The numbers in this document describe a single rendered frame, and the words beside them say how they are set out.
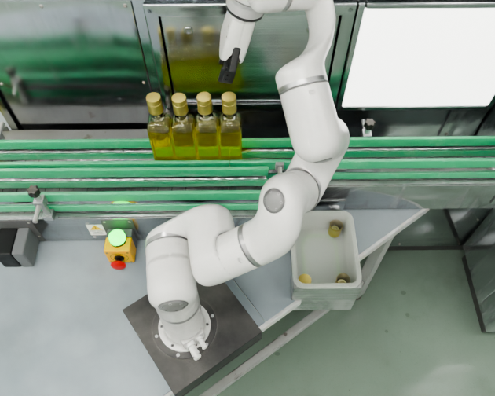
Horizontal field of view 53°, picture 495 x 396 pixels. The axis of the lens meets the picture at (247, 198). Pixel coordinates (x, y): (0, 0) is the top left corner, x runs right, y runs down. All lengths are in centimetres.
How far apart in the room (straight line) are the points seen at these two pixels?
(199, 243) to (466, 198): 87
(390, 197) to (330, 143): 66
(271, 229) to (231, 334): 47
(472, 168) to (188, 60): 80
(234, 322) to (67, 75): 77
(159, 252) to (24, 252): 53
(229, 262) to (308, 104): 31
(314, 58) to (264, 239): 31
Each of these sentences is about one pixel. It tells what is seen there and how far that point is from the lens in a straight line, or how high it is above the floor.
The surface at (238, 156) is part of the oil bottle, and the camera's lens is 129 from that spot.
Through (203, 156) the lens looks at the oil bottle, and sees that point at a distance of 129.
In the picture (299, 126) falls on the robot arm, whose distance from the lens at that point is 81.
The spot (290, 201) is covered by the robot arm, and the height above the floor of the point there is 132.
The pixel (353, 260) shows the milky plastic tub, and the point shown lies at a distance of 132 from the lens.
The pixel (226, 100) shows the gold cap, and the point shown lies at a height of 116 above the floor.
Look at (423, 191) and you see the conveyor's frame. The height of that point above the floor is 85.
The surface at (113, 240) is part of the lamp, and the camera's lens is 133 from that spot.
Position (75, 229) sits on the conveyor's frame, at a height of 82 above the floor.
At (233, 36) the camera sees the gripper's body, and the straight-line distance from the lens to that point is 98.
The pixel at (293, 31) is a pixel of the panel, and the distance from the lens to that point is 120.
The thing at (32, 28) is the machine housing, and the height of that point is 123.
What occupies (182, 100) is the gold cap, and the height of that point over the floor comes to 116.
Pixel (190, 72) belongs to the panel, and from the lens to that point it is 129.
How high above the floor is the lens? 199
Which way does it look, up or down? 57 degrees down
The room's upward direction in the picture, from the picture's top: straight up
